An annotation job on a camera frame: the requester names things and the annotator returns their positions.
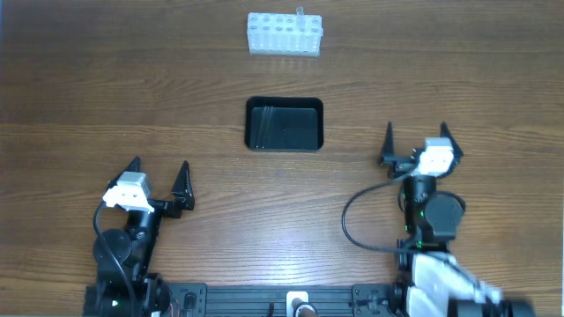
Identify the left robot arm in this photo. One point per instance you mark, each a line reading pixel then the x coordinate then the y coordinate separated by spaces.
pixel 132 246

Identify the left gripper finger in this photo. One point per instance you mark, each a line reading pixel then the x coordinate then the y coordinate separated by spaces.
pixel 130 167
pixel 184 189

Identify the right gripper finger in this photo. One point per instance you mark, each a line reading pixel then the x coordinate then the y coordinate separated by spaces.
pixel 389 143
pixel 446 130

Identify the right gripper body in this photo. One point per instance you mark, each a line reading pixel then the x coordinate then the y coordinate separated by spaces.
pixel 398 166

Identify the white test tube rack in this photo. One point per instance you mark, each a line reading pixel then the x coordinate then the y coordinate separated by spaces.
pixel 282 44

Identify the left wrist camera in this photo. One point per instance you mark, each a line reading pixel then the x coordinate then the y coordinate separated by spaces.
pixel 130 193

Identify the black tray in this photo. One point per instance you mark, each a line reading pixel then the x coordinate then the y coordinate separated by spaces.
pixel 295 127

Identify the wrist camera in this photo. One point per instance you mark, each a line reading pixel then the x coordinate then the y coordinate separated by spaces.
pixel 436 158
pixel 130 193

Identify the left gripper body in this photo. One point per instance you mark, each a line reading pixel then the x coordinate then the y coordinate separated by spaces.
pixel 167 209

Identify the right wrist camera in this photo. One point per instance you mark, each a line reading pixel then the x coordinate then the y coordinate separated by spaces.
pixel 436 158

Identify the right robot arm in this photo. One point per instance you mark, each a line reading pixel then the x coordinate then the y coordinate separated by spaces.
pixel 434 216

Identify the mounting rail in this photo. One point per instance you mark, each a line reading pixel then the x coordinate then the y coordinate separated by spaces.
pixel 247 301

